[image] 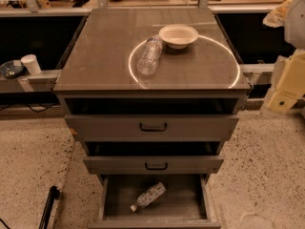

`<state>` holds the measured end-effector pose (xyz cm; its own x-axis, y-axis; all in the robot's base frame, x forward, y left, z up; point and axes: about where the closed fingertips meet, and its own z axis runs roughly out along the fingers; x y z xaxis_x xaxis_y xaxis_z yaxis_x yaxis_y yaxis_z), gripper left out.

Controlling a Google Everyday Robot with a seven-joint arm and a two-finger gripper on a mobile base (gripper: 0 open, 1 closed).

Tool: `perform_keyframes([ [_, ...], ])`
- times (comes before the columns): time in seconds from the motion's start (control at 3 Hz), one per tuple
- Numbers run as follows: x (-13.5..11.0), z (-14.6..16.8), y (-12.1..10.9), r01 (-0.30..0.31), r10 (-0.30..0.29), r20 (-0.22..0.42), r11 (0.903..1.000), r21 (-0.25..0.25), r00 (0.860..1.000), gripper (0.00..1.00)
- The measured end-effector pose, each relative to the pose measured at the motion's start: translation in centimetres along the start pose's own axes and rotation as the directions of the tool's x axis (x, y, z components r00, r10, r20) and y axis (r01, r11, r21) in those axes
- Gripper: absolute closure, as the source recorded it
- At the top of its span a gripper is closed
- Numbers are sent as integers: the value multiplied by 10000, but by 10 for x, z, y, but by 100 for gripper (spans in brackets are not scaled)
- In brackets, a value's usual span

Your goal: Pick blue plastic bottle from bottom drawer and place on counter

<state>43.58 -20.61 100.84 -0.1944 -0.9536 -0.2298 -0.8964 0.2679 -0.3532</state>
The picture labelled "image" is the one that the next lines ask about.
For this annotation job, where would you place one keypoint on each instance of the black drawer handle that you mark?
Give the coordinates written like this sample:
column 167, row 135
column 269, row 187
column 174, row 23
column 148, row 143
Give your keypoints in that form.
column 156, row 167
column 153, row 127

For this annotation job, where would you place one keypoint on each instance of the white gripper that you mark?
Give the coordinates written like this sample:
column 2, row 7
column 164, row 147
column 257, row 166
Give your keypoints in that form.
column 295, row 23

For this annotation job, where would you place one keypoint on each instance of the dark round plate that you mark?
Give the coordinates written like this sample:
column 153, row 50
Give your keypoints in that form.
column 12, row 69

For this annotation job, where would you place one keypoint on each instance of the blue plastic water bottle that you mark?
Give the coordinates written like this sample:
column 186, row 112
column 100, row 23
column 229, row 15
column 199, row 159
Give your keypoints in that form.
column 149, row 196

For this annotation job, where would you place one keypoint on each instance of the grey middle drawer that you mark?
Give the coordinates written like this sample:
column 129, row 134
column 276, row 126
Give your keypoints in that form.
column 129, row 158

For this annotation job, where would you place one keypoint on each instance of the grey bottom drawer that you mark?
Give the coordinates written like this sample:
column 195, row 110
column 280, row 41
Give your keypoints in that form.
column 183, row 206

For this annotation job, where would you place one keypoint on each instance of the black floor cable bar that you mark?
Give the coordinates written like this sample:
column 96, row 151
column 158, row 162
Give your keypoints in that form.
column 54, row 194

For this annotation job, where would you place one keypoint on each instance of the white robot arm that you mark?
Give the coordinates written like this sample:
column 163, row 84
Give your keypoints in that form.
column 290, row 16

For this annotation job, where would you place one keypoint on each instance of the black top drawer handle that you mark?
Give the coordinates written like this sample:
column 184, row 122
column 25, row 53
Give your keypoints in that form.
column 153, row 127

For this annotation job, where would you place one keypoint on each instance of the clear plastic bottle on counter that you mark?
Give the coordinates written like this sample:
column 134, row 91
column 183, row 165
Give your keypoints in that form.
column 150, row 55

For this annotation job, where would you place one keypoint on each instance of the black middle drawer handle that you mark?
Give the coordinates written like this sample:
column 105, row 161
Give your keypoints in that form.
column 156, row 167

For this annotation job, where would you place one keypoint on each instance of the grey top drawer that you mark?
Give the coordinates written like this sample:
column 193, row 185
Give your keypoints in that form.
column 118, row 119

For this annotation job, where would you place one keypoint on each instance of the white paper cup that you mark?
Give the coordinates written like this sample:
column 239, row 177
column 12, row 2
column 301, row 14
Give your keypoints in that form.
column 31, row 63

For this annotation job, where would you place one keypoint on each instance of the white paper bowl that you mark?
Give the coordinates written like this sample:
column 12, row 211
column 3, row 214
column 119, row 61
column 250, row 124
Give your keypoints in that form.
column 178, row 36

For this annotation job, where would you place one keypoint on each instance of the grey drawer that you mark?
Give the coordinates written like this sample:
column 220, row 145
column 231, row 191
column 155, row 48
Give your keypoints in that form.
column 129, row 158
column 118, row 119
column 183, row 206

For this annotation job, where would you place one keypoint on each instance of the grey drawer cabinet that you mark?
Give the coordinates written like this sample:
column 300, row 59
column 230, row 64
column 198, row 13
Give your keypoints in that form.
column 102, row 63

